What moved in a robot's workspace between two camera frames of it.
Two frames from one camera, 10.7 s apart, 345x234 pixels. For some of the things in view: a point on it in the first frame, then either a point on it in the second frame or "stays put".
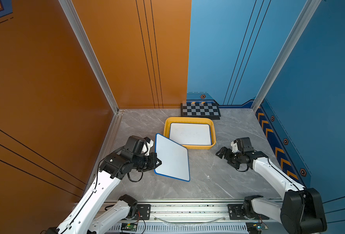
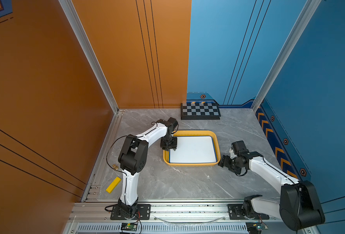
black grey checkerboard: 206,110 stays put
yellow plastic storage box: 210,121 to 193,133
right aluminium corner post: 308,12 stays put
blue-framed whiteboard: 174,158 to 196,149
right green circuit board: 254,227 stays put
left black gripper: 153,164 to 174,146
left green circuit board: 129,226 stays put
